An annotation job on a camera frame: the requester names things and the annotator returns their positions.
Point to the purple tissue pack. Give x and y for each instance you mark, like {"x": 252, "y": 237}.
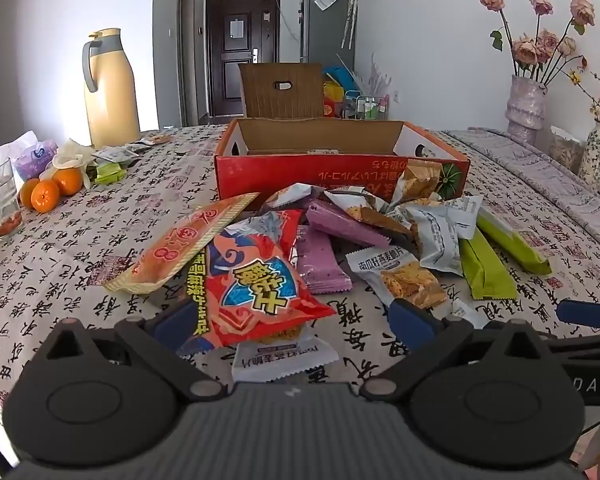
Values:
{"x": 35, "y": 160}

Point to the white patterned vase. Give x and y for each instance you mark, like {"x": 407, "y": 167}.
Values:
{"x": 594, "y": 155}

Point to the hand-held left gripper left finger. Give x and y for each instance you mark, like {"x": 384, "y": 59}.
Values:
{"x": 172, "y": 327}

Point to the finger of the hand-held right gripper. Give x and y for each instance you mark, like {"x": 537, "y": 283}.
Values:
{"x": 582, "y": 314}

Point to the pale yellow peel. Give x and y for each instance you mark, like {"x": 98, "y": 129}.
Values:
{"x": 75, "y": 157}

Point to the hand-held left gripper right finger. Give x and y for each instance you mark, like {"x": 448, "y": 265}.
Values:
{"x": 412, "y": 327}

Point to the wooden chair back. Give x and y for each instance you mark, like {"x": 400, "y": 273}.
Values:
{"x": 280, "y": 95}

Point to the white feather decoration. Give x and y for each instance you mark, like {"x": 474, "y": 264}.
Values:
{"x": 375, "y": 77}

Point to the blue plastic item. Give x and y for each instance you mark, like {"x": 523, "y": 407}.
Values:
{"x": 340, "y": 77}

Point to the grey floral cloth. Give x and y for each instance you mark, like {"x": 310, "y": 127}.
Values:
{"x": 530, "y": 175}

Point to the orange mandarin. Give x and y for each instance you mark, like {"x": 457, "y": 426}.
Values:
{"x": 69, "y": 181}
{"x": 27, "y": 192}
{"x": 46, "y": 196}

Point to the long orange snack packet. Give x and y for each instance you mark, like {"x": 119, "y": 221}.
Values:
{"x": 180, "y": 245}

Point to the dried pink rose bouquet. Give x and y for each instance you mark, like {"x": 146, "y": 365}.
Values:
{"x": 535, "y": 45}

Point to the grey white snack packet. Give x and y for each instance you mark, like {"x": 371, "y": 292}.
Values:
{"x": 437, "y": 240}

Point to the red gift bag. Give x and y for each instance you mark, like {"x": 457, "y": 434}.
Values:
{"x": 332, "y": 109}

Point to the yellow bag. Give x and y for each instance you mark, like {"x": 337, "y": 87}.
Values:
{"x": 335, "y": 91}

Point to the small grey packet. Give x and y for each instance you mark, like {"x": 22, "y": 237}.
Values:
{"x": 139, "y": 147}

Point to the pile of white crisp packets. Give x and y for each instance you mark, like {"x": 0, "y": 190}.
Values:
{"x": 360, "y": 212}

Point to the pink ribbed vase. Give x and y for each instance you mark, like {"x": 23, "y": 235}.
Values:
{"x": 525, "y": 105}

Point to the dark wooden door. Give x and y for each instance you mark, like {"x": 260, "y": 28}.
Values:
{"x": 240, "y": 60}

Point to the red cardboard box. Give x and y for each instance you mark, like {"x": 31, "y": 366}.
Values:
{"x": 305, "y": 170}

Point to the white paper sheet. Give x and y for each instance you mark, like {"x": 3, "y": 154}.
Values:
{"x": 325, "y": 0}

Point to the small brown packet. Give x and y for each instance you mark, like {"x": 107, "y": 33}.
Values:
{"x": 156, "y": 139}

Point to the folded umbrella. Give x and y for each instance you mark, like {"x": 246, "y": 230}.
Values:
{"x": 349, "y": 20}

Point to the small green packet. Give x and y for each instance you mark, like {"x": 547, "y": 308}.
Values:
{"x": 110, "y": 174}

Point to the red chip bag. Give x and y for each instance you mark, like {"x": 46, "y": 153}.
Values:
{"x": 260, "y": 285}

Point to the white tissue paper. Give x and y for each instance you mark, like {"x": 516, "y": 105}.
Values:
{"x": 15, "y": 145}

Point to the pink snack packet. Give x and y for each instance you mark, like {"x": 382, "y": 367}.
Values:
{"x": 340, "y": 222}
{"x": 320, "y": 265}

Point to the small white packet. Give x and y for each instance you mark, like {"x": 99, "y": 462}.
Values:
{"x": 112, "y": 154}

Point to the grey refrigerator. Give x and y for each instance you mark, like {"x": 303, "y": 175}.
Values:
{"x": 330, "y": 35}

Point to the yellow thermos jug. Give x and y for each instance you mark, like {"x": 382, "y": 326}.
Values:
{"x": 112, "y": 95}

